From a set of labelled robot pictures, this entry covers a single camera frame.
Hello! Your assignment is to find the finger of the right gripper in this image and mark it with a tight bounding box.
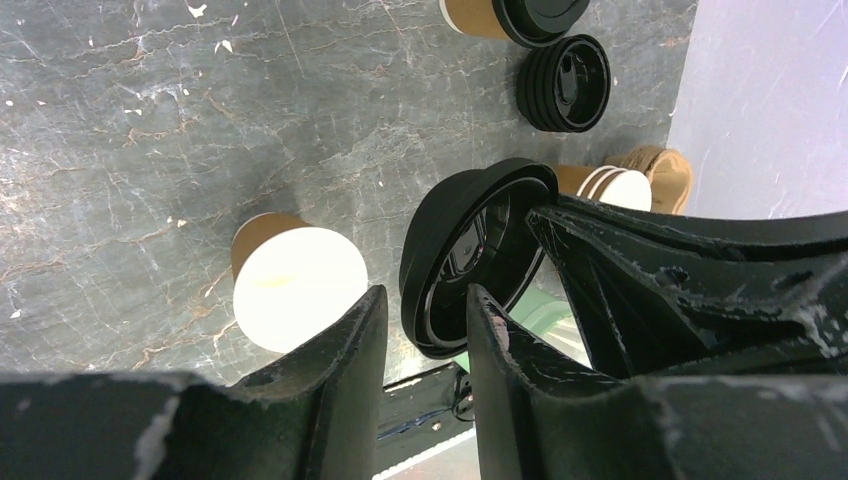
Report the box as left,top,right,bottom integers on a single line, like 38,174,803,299
526,205,847,379
549,195,847,262

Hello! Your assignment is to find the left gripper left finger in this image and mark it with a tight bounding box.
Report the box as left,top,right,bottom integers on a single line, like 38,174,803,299
1,285,388,479

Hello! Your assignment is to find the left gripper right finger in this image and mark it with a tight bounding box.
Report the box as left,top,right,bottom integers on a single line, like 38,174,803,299
466,285,847,479

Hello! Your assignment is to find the black plastic cup lid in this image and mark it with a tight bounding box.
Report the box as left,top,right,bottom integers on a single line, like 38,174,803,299
492,0,590,48

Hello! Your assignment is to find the brown paper coffee cup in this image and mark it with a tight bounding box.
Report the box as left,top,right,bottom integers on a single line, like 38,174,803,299
439,0,510,40

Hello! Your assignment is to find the green cup holding straws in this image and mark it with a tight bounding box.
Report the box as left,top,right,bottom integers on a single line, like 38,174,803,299
453,278,594,372

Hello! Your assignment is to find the stack of paper cups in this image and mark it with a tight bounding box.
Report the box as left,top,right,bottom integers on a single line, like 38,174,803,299
553,165,652,211

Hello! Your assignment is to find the brown pulp cup carrier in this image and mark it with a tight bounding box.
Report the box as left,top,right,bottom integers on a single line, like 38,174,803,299
604,145,695,215

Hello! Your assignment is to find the stack of black lids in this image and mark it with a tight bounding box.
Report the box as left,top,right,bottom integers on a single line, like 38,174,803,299
515,34,612,133

